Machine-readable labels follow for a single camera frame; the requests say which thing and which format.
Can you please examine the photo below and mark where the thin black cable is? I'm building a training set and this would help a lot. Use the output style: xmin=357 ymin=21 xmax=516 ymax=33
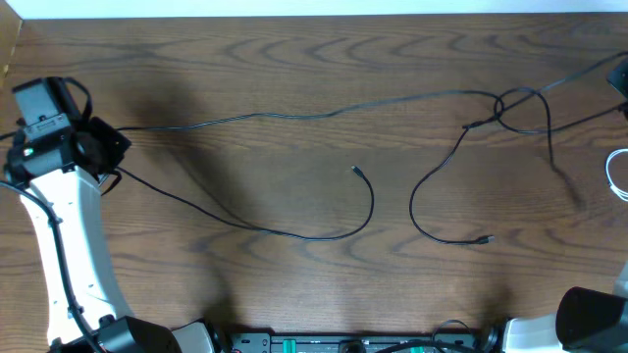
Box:
xmin=115 ymin=89 xmax=506 ymax=242

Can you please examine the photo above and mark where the white USB cable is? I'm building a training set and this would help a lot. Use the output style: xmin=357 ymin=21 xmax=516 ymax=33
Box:
xmin=604 ymin=148 xmax=628 ymax=203

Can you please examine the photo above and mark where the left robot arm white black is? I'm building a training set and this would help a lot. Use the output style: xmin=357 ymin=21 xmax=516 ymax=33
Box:
xmin=1 ymin=76 xmax=181 ymax=352

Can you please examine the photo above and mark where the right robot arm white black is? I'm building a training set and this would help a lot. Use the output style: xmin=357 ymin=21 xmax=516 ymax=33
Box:
xmin=389 ymin=51 xmax=627 ymax=353

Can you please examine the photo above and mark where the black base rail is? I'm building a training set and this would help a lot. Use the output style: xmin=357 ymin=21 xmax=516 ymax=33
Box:
xmin=210 ymin=320 xmax=504 ymax=353

